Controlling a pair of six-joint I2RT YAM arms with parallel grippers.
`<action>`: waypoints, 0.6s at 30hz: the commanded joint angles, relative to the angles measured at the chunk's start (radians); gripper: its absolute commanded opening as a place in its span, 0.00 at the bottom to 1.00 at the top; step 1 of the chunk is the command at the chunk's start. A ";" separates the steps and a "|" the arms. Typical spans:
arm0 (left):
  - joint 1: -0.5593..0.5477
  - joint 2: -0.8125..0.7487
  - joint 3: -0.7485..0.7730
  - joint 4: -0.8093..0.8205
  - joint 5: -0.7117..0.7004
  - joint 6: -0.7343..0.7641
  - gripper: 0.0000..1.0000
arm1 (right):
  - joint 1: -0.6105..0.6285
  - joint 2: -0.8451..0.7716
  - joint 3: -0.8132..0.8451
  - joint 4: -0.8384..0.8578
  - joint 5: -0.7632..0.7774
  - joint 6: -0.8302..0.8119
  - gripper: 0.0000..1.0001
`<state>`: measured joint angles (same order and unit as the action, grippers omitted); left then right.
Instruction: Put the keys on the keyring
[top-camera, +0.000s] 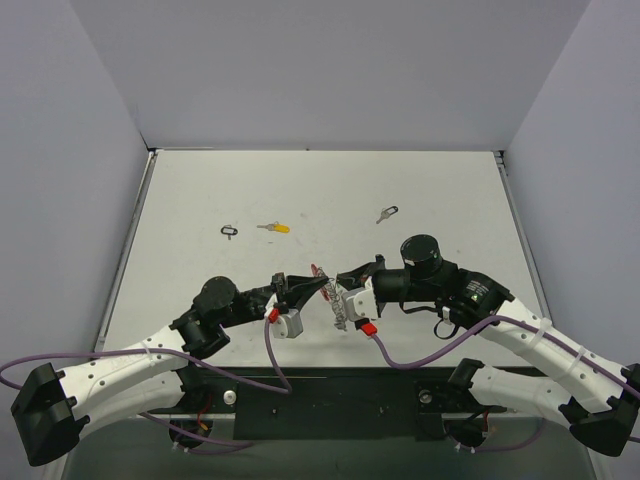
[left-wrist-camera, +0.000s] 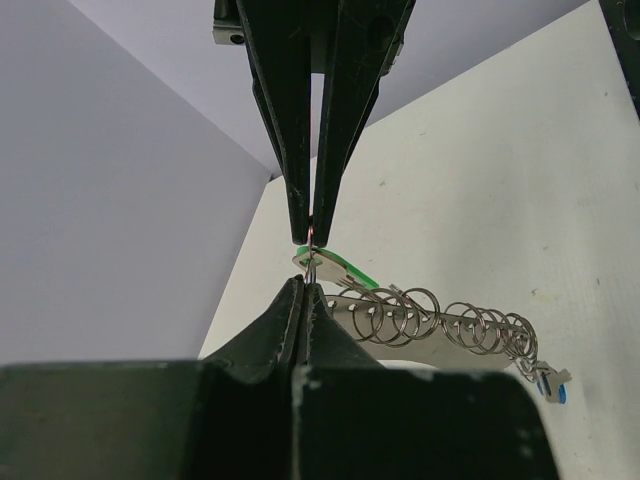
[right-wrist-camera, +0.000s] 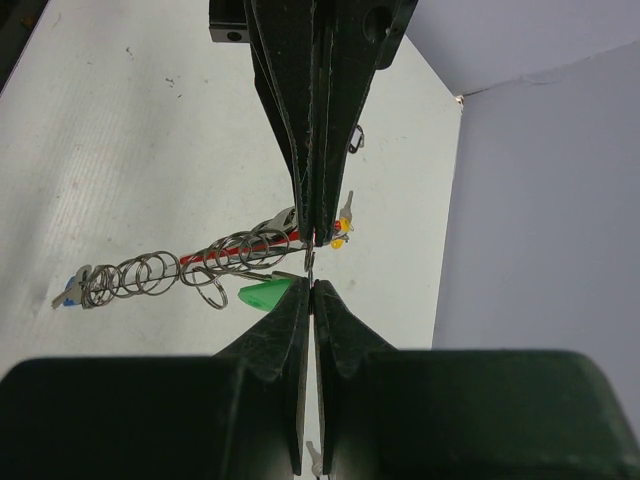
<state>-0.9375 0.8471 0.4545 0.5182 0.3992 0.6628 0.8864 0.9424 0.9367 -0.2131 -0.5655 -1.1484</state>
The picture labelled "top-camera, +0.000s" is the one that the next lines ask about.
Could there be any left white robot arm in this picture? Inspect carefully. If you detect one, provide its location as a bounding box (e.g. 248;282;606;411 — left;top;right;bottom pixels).
11;273;328;466

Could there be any key with small black tag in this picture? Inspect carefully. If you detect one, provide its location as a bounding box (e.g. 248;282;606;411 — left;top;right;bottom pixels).
376;205;399;224

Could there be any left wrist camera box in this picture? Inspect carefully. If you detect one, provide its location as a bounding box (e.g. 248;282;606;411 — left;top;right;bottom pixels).
266;302;303;340

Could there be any key with yellow tag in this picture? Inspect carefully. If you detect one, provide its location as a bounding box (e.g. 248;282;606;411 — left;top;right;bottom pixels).
258;222;290;234

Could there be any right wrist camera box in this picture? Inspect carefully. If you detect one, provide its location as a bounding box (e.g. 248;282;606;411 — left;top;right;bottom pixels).
341;277;380;330

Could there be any red-handled metal keyring holder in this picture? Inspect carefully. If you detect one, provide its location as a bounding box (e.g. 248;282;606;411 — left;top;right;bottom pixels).
310;263;347;332

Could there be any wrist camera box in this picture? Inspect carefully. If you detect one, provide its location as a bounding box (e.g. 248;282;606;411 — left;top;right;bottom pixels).
341;277;380;330
266;302;303;340

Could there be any key with large black tag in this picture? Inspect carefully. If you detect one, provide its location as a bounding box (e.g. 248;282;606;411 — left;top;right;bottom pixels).
220;225;238;240

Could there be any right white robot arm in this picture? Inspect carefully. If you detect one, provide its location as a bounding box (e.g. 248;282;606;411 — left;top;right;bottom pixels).
336;234;639;457

